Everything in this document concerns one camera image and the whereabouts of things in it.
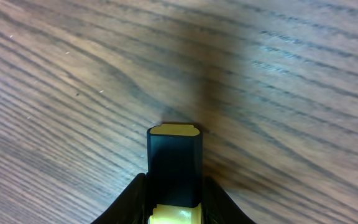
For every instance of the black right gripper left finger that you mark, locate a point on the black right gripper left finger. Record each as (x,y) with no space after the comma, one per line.
(130,205)

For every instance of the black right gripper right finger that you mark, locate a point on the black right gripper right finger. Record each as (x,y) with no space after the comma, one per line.
(218,207)

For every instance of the yellow glue stick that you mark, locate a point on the yellow glue stick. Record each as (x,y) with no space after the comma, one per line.
(174,153)

